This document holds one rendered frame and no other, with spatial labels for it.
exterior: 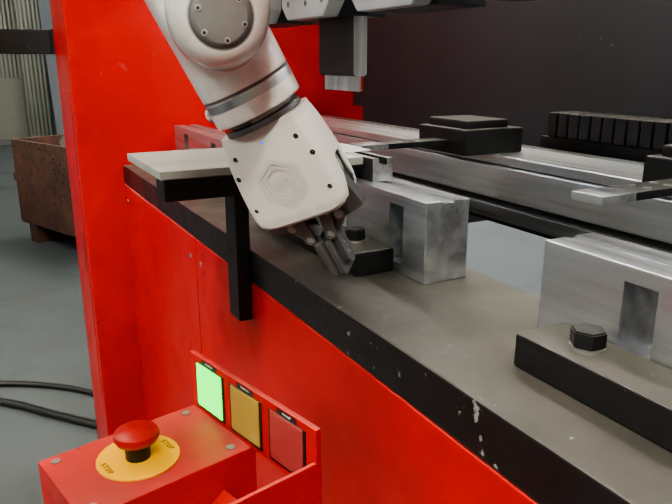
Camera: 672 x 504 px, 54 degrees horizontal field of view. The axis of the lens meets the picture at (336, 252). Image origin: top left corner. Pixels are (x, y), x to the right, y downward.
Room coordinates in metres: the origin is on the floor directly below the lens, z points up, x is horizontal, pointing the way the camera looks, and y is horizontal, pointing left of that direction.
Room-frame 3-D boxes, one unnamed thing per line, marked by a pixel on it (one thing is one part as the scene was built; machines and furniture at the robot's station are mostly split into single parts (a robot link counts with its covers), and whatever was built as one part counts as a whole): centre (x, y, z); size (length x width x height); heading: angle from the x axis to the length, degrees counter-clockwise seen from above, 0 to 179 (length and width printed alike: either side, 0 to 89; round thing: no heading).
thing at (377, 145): (1.02, -0.14, 1.01); 0.26 x 0.12 x 0.05; 118
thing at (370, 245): (0.89, 0.02, 0.89); 0.30 x 0.05 x 0.03; 28
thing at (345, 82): (0.95, -0.01, 1.13); 0.10 x 0.02 x 0.10; 28
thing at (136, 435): (0.52, 0.18, 0.79); 0.04 x 0.04 x 0.04
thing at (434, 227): (0.90, -0.03, 0.92); 0.39 x 0.06 x 0.10; 28
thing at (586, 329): (0.48, -0.19, 0.91); 0.03 x 0.03 x 0.02
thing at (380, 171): (0.94, -0.01, 0.99); 0.20 x 0.03 x 0.03; 28
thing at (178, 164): (0.88, 0.12, 1.00); 0.26 x 0.18 x 0.01; 118
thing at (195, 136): (1.43, 0.25, 0.92); 0.50 x 0.06 x 0.10; 28
